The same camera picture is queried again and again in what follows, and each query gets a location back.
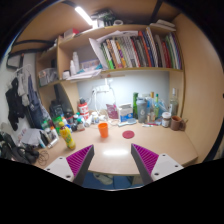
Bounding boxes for white cable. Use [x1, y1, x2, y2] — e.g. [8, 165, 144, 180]
[87, 88, 118, 113]

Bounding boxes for magenta pouch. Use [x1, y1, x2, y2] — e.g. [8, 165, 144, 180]
[105, 103, 120, 120]

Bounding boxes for black cable coil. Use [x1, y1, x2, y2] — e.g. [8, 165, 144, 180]
[35, 149, 50, 167]

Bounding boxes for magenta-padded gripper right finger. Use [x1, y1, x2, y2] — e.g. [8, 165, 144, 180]
[130, 143, 185, 186]

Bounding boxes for green plastic canister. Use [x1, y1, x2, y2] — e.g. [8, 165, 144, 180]
[52, 115, 64, 134]

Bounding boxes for flat round red coaster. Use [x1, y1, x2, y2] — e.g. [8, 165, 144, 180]
[121, 129, 136, 140]

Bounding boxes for dark hanging clothes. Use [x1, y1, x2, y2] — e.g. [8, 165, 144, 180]
[4, 68, 44, 132]

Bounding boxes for slim green bottle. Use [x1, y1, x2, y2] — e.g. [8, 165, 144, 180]
[153, 93, 161, 120]

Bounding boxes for yellow drink bottle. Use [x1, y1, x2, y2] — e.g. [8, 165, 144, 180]
[58, 121, 77, 151]

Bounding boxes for brown mug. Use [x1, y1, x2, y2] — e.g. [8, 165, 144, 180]
[170, 115, 185, 132]

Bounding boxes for orange plastic cup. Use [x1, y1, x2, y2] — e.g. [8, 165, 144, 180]
[97, 122, 110, 139]

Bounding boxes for black appliance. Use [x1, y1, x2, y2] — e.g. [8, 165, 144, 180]
[49, 99, 66, 118]

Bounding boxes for ceiling tube light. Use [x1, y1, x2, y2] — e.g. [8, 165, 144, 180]
[74, 5, 95, 27]

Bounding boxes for grey shaker bottle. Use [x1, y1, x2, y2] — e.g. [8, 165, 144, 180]
[135, 96, 148, 124]

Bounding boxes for silver spray can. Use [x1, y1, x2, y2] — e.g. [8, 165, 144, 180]
[46, 137, 60, 149]

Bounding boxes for green glass bottle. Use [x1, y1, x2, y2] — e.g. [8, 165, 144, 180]
[132, 92, 139, 120]

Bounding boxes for black bag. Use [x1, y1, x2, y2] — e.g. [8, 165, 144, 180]
[0, 131, 40, 164]

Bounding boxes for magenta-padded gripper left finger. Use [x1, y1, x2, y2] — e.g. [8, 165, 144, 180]
[44, 144, 95, 187]

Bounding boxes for clear bottle with gold cap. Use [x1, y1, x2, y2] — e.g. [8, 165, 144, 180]
[149, 91, 156, 123]

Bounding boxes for clear blue plastic bag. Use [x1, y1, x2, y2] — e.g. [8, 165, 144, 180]
[146, 96, 170, 118]

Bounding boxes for red and white canister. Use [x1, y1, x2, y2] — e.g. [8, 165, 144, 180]
[77, 98, 90, 118]

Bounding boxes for brown bottle with green cap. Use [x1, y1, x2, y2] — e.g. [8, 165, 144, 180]
[75, 116, 86, 132]

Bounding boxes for brown jar with white lid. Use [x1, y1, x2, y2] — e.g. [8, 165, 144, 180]
[161, 111, 172, 129]

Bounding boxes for clear glass bottle white cap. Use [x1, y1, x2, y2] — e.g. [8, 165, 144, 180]
[168, 87, 180, 118]

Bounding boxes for white bottle with blue label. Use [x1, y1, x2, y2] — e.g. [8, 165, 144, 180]
[91, 111, 100, 125]

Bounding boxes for white power strip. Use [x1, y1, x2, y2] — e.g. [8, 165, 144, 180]
[91, 84, 111, 94]

